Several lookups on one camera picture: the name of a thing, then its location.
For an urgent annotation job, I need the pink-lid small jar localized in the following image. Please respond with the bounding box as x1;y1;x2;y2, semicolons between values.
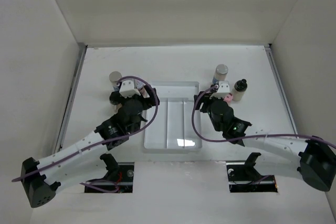
223;93;233;105

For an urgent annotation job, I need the silver-lid blue-label spice jar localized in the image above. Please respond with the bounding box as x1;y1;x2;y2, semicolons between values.
109;71;122;91

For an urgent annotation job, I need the black-cap cream sauce bottle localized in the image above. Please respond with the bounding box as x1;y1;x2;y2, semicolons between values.
231;79;248;102

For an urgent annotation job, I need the small black-cap spice bottle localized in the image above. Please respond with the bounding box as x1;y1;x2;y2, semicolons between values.
109;91;122;113

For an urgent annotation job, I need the white-lid red-label jar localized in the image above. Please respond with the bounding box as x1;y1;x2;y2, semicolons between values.
135;80;147;98

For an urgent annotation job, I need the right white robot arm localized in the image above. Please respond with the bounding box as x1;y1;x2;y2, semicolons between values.
192;89;335;192

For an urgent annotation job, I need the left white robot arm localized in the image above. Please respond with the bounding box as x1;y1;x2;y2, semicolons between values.
19;80;160;208

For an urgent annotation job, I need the white divided organizer tray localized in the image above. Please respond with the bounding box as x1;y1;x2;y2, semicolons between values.
143;81;202;154

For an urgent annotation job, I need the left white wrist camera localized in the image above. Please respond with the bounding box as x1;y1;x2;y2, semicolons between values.
119;79;140;98

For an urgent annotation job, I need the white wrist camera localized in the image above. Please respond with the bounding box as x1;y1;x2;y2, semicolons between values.
210;81;230;99
119;79;140;98

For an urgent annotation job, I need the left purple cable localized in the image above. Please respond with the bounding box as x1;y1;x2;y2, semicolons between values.
11;76;160;183

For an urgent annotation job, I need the purple cable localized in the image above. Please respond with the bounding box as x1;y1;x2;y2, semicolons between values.
191;84;336;149
11;76;160;183

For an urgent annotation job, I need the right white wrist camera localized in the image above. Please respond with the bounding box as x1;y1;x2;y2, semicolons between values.
210;81;230;99

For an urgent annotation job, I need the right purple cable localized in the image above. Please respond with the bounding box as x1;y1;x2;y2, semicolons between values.
191;84;336;149

